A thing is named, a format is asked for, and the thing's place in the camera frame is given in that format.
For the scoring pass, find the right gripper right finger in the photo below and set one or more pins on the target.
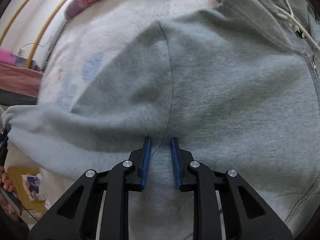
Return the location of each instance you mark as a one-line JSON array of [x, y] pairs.
[[225, 205]]

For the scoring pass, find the wooden ballet bar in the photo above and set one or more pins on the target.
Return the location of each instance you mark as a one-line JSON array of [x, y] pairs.
[[12, 20], [41, 33]]

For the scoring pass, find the grey hooded sweatshirt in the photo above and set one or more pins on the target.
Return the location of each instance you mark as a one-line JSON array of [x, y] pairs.
[[235, 84]]

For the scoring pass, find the upper wooden ballet bar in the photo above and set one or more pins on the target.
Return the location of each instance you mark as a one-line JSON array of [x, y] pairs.
[[12, 20]]

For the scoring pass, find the lower wooden ballet bar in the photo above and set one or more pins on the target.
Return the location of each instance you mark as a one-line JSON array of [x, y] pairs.
[[41, 33]]

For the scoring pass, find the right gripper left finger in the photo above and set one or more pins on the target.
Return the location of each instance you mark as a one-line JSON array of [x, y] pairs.
[[97, 204]]

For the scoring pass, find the pink towel on bar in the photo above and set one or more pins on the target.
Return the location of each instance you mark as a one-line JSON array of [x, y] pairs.
[[7, 57]]

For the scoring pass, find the white patterned bed sheet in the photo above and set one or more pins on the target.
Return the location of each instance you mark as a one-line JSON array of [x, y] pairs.
[[82, 55]]

